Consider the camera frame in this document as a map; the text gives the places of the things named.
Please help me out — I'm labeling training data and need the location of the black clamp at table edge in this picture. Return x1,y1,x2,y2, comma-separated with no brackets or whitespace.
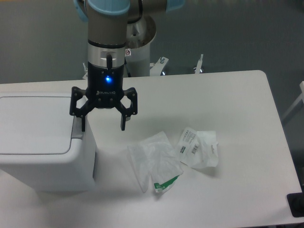
287,192,304,218

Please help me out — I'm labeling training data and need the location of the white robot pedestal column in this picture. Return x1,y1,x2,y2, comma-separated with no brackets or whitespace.
124,44,150,77

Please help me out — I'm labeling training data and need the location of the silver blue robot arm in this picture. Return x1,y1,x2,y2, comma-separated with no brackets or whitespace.
69,0,185,131

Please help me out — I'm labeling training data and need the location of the clear plastic bag green stripe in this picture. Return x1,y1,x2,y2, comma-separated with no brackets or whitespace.
127,132,183,193

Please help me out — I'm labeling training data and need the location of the white push-button trash can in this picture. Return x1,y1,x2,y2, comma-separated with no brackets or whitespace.
0,92,97,191

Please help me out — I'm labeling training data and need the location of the black cable on pedestal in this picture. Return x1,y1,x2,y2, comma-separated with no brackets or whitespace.
123,57,132,77

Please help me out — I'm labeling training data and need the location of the white metal base frame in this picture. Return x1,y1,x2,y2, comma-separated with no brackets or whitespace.
82,54,204,80

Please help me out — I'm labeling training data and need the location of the white frame at right edge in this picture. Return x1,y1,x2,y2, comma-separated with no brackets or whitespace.
281,81,304,126

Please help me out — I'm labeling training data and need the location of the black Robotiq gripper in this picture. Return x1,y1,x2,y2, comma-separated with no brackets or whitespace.
69,61,138,132

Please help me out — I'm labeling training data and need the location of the crumpled white barcode packet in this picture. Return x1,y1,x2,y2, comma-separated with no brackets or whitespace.
175,127,219,170

